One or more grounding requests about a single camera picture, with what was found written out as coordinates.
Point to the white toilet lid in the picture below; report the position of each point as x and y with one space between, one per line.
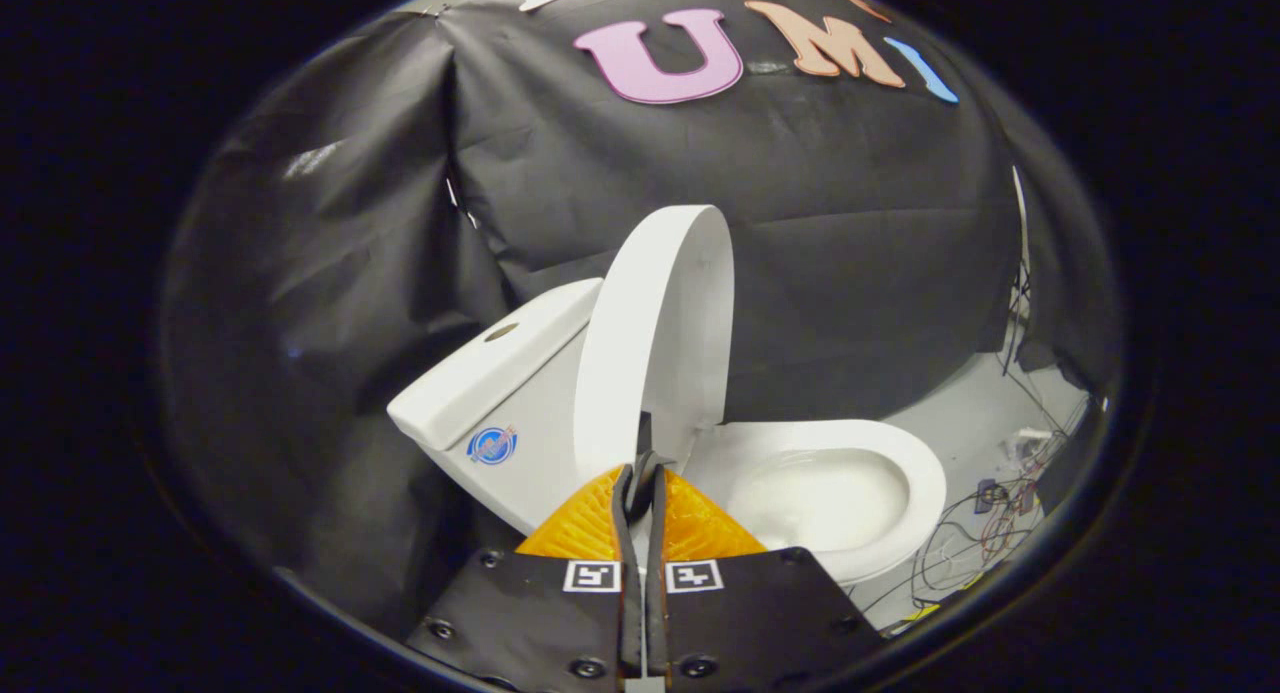
650 343

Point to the white toilet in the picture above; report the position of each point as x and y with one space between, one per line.
840 493

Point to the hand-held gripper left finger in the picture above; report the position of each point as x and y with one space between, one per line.
530 623

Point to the dark power strip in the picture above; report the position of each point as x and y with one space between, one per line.
992 495

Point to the black backdrop cloth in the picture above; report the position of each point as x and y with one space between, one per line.
620 203

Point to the yellow black hazard tape strip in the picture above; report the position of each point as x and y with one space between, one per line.
922 613

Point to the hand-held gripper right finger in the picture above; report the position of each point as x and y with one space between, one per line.
750 623

